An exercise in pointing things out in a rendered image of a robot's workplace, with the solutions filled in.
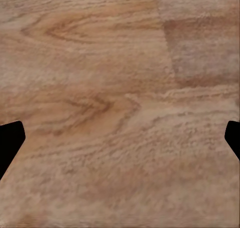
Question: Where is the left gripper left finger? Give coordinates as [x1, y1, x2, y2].
[0, 121, 26, 180]

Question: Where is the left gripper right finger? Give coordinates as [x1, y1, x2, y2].
[224, 120, 240, 160]

